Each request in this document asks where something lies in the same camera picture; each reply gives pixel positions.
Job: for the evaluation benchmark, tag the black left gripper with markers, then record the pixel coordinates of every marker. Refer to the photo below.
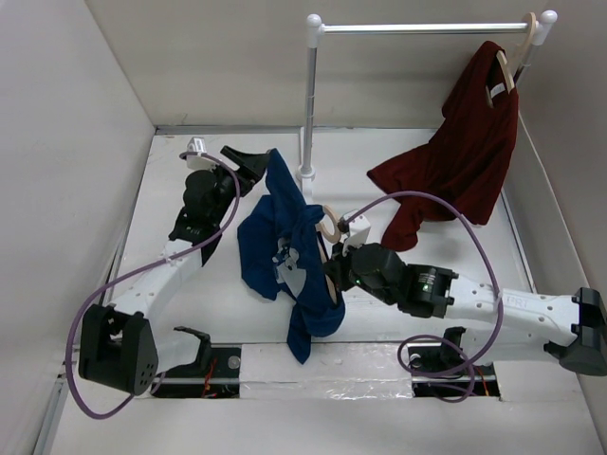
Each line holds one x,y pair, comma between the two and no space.
252,167

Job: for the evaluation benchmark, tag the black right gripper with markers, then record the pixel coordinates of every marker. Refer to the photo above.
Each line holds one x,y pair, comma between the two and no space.
339,263

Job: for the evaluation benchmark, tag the blue printed t-shirt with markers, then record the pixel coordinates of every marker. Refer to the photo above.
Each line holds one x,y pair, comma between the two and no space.
280,251

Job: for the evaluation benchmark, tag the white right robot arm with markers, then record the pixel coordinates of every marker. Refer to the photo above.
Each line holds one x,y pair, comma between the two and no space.
568,329

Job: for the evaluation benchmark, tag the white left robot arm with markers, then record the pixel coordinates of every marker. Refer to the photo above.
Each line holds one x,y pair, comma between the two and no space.
119,348

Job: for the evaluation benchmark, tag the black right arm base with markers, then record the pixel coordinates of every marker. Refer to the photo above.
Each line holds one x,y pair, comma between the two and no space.
436,368

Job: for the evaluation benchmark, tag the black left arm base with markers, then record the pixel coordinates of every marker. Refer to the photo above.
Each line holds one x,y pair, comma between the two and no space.
191,366

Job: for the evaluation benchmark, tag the dark red t-shirt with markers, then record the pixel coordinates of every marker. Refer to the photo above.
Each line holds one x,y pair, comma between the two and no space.
466,160

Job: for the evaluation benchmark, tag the wooden hanger with shirt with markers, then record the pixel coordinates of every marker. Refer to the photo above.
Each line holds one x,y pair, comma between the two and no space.
528,27

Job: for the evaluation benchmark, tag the white clothes rack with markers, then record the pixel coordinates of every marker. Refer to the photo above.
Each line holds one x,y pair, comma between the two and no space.
316,28

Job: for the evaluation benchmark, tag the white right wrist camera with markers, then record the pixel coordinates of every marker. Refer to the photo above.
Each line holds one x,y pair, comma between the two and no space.
355,229

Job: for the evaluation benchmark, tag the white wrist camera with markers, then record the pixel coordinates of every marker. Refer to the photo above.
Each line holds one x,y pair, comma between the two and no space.
355,229
195,155

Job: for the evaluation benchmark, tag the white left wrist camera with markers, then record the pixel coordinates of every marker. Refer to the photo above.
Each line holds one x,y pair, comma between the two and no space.
195,155

